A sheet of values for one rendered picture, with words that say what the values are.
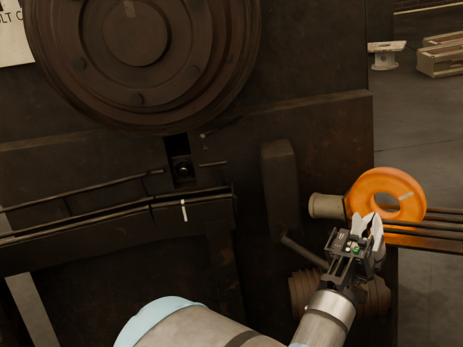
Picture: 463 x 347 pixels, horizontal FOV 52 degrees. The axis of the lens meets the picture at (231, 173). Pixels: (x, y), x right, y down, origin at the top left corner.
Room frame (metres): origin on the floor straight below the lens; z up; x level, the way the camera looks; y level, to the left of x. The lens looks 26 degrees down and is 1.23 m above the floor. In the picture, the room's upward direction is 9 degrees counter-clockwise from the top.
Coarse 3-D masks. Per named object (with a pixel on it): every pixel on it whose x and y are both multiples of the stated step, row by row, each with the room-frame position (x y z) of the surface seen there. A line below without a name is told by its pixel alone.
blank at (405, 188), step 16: (368, 176) 0.85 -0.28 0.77; (384, 176) 0.83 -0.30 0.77; (400, 176) 0.82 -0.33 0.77; (352, 192) 0.87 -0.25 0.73; (368, 192) 0.85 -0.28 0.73; (400, 192) 0.81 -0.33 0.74; (416, 192) 0.79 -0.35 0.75; (352, 208) 0.87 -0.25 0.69; (368, 208) 0.85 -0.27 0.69; (400, 208) 0.81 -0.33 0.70; (416, 208) 0.79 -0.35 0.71; (384, 224) 0.83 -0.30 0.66
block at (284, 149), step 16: (272, 144) 1.03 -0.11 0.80; (288, 144) 1.01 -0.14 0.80; (272, 160) 0.96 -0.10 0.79; (288, 160) 0.96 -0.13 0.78; (272, 176) 0.96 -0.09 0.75; (288, 176) 0.96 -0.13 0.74; (272, 192) 0.96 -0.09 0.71; (288, 192) 0.96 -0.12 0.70; (272, 208) 0.96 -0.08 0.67; (288, 208) 0.96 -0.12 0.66; (272, 224) 0.96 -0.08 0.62; (288, 224) 0.96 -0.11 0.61; (272, 240) 0.97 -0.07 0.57
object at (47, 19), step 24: (48, 0) 0.97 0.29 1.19; (216, 0) 0.94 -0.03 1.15; (240, 0) 0.95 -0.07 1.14; (48, 24) 0.97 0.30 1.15; (216, 24) 0.94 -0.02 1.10; (240, 24) 0.95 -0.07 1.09; (48, 48) 0.97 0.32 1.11; (216, 48) 0.94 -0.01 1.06; (240, 48) 0.95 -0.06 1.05; (72, 72) 0.95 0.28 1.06; (216, 72) 0.94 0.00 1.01; (96, 96) 0.95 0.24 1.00; (192, 96) 0.94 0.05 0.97; (216, 96) 0.96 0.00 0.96; (120, 120) 0.97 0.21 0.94; (144, 120) 0.96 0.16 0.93; (168, 120) 0.96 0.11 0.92
